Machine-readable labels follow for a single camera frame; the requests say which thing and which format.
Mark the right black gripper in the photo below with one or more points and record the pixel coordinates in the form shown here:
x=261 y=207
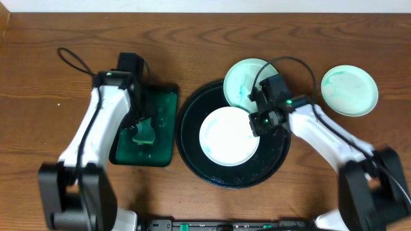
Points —
x=257 y=129

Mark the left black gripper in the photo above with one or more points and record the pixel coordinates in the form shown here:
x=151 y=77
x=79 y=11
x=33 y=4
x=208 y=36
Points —
x=137 y=120

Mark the green sponge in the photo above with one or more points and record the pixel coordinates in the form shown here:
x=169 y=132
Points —
x=145 y=133

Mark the white plate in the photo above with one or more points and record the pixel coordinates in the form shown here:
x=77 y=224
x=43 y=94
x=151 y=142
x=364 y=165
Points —
x=226 y=137

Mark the mint plate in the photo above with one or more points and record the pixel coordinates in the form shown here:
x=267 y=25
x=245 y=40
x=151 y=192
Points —
x=349 y=90
x=239 y=81

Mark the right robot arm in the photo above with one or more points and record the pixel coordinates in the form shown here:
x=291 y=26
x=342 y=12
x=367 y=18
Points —
x=372 y=190

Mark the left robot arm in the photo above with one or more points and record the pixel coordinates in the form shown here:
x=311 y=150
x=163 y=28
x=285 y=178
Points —
x=76 y=193

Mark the rectangular black sponge tray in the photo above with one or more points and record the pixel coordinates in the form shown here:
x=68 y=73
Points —
x=125 y=151

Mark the round black tray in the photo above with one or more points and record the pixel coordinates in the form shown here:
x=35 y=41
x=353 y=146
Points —
x=268 y=158

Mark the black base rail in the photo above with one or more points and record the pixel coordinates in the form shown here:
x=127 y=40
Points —
x=169 y=225

